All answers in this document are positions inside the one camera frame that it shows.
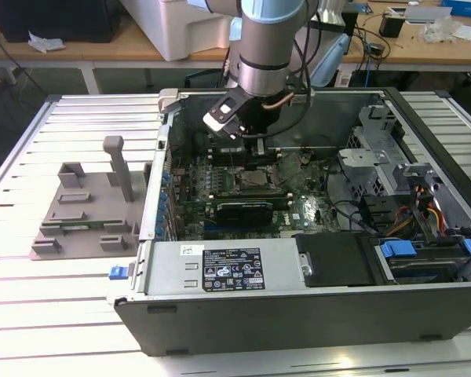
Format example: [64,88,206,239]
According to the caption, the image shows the metal socket cover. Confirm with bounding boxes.
[268,152,304,186]

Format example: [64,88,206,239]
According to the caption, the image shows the CPU socket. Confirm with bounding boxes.
[233,167,278,193]

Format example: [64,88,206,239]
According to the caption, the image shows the grey case latch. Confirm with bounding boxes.
[158,88,181,115]

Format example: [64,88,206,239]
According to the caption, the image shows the black graphics card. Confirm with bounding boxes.
[215,200,275,228]

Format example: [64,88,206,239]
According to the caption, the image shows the green motherboard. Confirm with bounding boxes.
[168,148,341,240]

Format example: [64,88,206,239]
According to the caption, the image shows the metal drive cage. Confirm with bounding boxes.
[337,104,407,205]

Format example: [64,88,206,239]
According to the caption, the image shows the white printer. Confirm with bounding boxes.
[119,0,244,62]

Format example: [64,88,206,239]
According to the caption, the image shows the tall black box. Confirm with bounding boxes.
[343,11,359,37]

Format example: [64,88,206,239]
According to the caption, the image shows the small black box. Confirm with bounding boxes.
[378,11,406,39]

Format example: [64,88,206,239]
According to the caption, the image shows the black plastic panel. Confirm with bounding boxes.
[293,232,378,288]

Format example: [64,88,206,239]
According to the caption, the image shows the wooden desk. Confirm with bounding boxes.
[337,0,471,74]
[0,15,236,72]

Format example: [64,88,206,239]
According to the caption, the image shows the grey parts rack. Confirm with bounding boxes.
[27,135,152,262]

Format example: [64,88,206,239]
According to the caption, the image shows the grey power supply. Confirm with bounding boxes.
[143,237,311,298]

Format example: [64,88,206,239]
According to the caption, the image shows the hard disk in blue carrier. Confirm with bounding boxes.
[376,237,471,284]

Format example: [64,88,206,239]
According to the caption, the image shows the grey flat card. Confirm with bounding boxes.
[403,5,453,25]

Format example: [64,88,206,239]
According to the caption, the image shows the clear plastic bag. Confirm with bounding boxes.
[420,18,465,44]

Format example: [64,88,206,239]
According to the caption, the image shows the green RAM stick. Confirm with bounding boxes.
[60,221,103,231]

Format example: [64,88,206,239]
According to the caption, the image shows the black open PC case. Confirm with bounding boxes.
[105,86,471,357]

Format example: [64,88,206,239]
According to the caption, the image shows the large black box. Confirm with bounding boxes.
[0,0,122,44]

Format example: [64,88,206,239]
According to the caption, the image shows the crumpled white paper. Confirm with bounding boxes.
[27,31,67,54]

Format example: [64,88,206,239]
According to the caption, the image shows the blue carton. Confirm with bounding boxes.
[441,0,471,20]

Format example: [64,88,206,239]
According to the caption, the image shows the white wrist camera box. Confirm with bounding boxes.
[203,91,249,141]

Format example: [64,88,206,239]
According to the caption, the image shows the orange wire bundle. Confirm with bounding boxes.
[384,206,417,233]

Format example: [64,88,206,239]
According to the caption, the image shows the yellow and red wire bundle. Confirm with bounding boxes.
[414,184,445,236]

